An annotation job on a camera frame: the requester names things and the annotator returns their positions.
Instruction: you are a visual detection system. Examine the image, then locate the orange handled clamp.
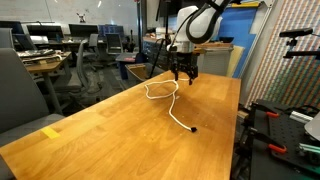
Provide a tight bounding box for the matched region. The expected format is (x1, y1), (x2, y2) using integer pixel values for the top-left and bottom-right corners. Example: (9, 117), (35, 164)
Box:
(249, 127), (287, 154)
(257, 105), (279, 118)

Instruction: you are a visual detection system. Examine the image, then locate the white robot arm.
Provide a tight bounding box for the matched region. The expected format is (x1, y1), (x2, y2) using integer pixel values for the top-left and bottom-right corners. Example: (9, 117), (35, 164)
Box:
(167, 0), (242, 84)

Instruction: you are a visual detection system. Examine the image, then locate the wrist camera yellow green mount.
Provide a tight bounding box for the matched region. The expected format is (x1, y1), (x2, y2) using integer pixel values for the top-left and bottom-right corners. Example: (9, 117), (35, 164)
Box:
(193, 48), (206, 55)

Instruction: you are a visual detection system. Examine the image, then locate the white rope with black tip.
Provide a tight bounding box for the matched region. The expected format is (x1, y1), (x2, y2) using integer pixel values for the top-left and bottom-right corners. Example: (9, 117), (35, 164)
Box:
(143, 77), (198, 134)

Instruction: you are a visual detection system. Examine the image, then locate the orange handled clamp upper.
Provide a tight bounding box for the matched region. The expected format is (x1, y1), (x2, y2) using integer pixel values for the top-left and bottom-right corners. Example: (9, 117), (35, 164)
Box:
(257, 105), (279, 118)

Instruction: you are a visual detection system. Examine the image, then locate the black perforated breadboard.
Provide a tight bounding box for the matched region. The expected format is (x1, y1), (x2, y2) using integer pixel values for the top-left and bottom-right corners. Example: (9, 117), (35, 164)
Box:
(250, 99), (320, 180)

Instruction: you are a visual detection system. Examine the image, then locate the grey office chair centre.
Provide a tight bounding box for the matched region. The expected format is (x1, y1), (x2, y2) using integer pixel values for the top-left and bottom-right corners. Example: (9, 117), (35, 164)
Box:
(53, 40), (100, 108)

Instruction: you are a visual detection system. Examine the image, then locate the black camera on stand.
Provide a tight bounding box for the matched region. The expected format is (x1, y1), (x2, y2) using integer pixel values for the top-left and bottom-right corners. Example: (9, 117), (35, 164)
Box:
(279, 28), (320, 60)

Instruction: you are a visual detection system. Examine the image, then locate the black camera tripod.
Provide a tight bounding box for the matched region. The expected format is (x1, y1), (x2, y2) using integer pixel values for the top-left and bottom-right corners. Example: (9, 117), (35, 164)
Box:
(148, 0), (178, 79)

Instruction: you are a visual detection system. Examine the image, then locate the cardboard box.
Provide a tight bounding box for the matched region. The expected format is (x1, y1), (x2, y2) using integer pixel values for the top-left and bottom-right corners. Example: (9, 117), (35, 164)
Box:
(126, 64), (147, 82)

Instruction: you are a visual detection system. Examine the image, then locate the yellow tape strip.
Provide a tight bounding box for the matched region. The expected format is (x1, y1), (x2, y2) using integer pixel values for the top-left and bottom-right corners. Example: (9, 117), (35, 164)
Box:
(41, 126), (60, 139)

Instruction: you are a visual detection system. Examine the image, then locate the wooden desk with clutter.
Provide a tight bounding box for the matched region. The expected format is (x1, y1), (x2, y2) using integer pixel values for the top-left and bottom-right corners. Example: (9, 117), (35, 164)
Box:
(18, 52), (71, 114)

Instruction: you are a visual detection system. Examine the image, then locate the dark mesh office chair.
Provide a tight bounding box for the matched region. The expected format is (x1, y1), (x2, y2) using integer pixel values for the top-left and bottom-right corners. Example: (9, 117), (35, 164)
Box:
(106, 33), (123, 55)

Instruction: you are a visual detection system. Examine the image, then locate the grey office chair foreground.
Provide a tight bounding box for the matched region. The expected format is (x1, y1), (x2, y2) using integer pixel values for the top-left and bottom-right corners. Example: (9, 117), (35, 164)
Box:
(0, 46), (65, 148)

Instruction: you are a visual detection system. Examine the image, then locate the black computer monitor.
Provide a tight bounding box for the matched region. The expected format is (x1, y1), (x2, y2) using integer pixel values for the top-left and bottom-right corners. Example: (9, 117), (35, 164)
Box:
(69, 24), (98, 37)

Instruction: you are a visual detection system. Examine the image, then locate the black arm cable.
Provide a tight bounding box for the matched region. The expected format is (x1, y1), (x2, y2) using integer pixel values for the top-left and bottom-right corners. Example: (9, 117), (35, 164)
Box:
(165, 9), (201, 58)

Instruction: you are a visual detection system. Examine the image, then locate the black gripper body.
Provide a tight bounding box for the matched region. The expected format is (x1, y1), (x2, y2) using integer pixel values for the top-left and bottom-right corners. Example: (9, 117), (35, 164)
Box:
(170, 52), (198, 74)

